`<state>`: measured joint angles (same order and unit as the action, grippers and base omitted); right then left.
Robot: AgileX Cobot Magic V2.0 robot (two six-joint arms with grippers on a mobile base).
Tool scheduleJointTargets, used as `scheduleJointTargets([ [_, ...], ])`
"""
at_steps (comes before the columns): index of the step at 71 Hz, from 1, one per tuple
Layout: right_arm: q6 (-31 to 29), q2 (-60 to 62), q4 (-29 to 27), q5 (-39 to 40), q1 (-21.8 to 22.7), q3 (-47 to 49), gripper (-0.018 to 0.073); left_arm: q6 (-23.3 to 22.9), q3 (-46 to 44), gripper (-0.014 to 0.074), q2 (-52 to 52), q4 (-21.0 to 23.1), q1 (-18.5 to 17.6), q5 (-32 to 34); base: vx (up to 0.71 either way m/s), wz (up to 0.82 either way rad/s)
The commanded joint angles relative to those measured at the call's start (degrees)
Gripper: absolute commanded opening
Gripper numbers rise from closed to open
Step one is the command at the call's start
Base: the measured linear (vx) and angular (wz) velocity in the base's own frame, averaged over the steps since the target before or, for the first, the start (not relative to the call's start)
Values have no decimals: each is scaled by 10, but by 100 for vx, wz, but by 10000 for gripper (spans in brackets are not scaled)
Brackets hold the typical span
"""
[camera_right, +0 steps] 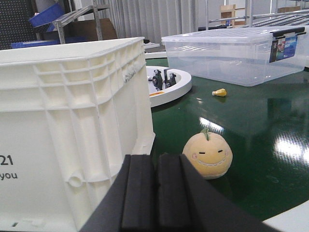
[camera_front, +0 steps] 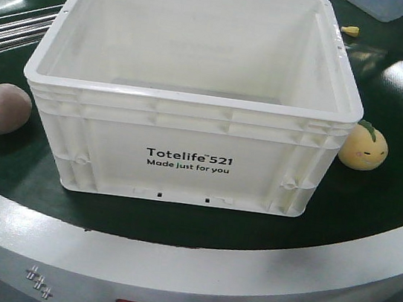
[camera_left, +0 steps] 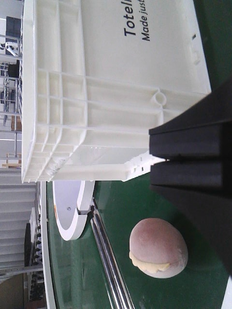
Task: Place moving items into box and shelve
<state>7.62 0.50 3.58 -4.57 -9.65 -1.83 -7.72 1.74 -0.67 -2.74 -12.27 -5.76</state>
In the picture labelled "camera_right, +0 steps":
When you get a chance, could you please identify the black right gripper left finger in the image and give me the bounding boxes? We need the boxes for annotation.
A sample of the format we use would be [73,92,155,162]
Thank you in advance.
[81,155,155,232]

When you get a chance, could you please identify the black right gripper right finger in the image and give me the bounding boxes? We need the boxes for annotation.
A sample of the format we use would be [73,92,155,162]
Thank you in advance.
[157,154,276,232]

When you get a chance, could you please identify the yellow smiling plush toy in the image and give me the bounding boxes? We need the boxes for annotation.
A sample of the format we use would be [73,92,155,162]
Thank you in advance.
[183,129,233,179]

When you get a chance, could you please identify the white plastic tote crate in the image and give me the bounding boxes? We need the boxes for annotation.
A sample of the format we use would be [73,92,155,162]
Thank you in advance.
[0,37,155,232]

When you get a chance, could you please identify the brown cardboard box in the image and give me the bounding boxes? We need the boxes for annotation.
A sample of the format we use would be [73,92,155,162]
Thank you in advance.
[68,18,118,41]

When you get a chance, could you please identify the small yellow toy piece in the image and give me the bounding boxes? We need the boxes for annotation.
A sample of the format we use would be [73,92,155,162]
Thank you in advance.
[211,88,227,97]

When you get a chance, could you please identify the clear plastic storage bin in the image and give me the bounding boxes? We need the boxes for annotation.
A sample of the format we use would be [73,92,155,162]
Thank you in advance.
[162,26,309,87]

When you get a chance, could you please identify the blue plastic bin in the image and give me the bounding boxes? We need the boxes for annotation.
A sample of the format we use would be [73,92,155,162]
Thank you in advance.
[28,3,65,27]

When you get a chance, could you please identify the white round table frame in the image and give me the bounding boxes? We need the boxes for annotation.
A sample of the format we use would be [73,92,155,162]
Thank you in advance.
[146,66,192,107]

